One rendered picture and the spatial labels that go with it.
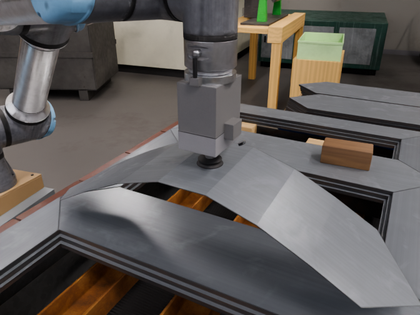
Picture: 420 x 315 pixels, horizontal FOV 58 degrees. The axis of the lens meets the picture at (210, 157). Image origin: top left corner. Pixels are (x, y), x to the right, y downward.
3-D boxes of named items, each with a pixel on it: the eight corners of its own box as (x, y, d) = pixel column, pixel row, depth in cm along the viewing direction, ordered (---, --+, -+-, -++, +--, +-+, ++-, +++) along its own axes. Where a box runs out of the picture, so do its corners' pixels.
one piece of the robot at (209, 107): (235, 63, 47) (231, 178, 54) (261, 51, 54) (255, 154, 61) (169, 55, 51) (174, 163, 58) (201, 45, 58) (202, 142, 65)
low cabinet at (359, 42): (376, 55, 643) (384, 12, 612) (377, 77, 513) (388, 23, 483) (277, 49, 697) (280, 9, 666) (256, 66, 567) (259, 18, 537)
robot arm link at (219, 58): (246, 35, 54) (220, 45, 47) (244, 68, 56) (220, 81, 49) (200, 32, 57) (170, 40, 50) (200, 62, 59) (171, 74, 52)
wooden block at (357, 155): (370, 161, 99) (374, 144, 97) (369, 171, 94) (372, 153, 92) (322, 153, 103) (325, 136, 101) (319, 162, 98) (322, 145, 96)
